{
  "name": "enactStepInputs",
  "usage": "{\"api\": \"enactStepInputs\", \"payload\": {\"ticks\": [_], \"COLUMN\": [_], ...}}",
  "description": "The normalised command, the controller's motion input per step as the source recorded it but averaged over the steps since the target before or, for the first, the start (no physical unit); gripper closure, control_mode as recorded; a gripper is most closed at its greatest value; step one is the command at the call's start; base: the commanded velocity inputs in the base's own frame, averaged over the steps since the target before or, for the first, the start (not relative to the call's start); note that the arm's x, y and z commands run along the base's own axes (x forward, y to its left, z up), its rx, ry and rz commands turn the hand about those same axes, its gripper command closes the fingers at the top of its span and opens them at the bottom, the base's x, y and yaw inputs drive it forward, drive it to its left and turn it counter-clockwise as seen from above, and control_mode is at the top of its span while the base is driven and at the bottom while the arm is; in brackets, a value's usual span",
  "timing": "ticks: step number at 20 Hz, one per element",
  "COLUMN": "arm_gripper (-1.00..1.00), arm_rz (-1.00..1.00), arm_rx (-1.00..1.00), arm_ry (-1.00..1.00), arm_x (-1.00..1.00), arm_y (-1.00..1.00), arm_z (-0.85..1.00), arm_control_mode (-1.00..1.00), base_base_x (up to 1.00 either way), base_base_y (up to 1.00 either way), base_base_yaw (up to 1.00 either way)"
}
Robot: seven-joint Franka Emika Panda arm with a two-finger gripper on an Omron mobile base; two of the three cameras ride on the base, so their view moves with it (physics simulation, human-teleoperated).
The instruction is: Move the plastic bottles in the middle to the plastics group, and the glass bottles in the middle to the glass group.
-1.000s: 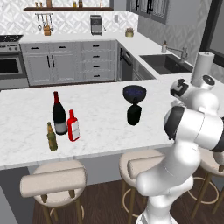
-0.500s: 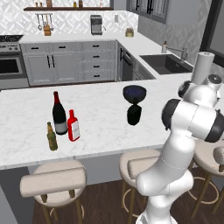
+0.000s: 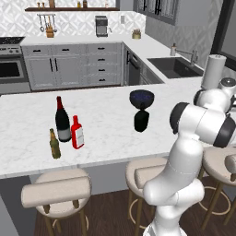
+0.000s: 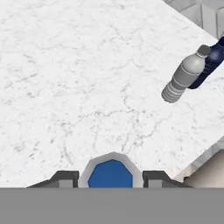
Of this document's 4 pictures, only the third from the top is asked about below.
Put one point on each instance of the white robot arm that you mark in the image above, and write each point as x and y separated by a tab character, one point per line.
184	159

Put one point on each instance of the red bottle white label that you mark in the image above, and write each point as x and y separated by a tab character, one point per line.
77	135

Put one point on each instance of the black dishwasher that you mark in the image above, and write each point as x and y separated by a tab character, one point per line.
134	70

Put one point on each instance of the grey cupboards under sink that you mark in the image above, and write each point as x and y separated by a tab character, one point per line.
150	76

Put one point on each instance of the dark wine bottle red top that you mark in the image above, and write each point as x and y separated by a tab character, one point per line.
63	121

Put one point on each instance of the beige bar stool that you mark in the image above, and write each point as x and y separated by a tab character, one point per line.
219	167
56	192
144	175

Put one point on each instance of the grey base cupboard run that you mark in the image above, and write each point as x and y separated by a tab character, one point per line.
73	66

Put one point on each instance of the olive green glass bottle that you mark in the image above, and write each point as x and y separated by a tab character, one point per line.
55	149

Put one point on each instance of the dark sink basin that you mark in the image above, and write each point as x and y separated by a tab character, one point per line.
175	68

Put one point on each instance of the beige jar with tools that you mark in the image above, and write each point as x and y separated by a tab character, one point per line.
136	34

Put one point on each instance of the white soap dispenser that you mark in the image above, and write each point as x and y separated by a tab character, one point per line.
173	50

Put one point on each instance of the grey coffee machine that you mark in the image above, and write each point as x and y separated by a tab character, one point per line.
101	27

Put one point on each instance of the silver tap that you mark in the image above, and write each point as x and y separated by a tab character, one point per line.
192	56

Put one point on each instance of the white paper towel roll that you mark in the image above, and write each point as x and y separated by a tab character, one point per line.
213	72

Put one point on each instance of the wooden knife block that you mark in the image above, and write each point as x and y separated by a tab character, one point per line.
50	32

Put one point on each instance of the silver stove with oven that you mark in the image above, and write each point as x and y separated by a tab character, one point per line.
10	67

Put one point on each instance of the dark jar on shelf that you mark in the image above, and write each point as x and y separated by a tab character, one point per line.
85	4

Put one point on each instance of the black framed window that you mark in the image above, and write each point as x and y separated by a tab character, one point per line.
226	33

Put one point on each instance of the white wall socket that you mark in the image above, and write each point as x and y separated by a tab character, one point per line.
122	19

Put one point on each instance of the grey glass wall cupboards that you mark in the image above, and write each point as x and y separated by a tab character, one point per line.
158	9

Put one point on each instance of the dark wooden wall shelf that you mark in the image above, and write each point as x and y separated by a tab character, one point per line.
72	9

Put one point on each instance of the rail with hanging tools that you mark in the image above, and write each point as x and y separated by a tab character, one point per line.
46	21

